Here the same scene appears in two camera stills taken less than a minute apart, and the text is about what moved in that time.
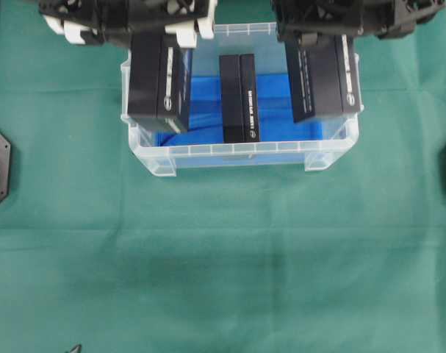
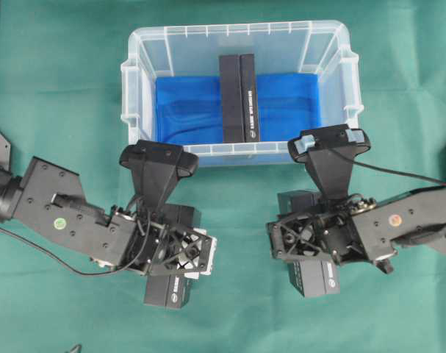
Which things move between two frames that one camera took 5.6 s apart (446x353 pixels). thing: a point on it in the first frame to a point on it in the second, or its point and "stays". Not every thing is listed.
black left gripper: (86, 21) to (153, 248)
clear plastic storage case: (243, 98) stays
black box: (324, 79) to (310, 277)
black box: (157, 70) to (173, 291)
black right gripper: (307, 19) to (330, 234)
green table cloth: (90, 253) stays
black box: (239, 98) stays
